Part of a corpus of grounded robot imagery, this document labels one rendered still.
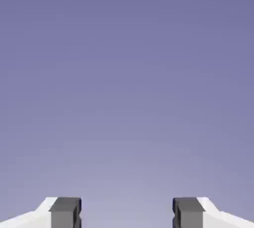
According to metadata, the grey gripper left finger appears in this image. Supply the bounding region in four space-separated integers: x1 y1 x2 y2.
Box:
0 196 82 228

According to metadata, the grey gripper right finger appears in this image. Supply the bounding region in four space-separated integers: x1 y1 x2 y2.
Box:
172 196 254 228

